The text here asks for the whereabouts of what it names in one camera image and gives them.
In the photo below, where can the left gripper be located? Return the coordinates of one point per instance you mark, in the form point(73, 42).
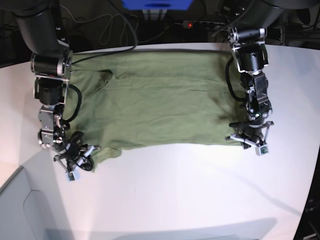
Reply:
point(251, 134)

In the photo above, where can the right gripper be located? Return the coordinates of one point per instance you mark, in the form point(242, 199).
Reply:
point(74, 155)

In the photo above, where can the green T-shirt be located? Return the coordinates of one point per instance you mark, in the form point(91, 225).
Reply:
point(139, 99)

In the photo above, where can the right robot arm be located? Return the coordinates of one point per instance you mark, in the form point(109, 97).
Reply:
point(41, 27)

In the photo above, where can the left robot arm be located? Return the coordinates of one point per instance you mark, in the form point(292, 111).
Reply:
point(246, 34)

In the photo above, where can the grey panel at table corner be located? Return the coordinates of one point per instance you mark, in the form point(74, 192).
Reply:
point(21, 211)

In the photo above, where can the black power strip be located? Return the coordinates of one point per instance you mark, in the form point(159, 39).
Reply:
point(200, 25)

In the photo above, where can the blue plastic box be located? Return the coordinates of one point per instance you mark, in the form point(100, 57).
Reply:
point(134, 5)

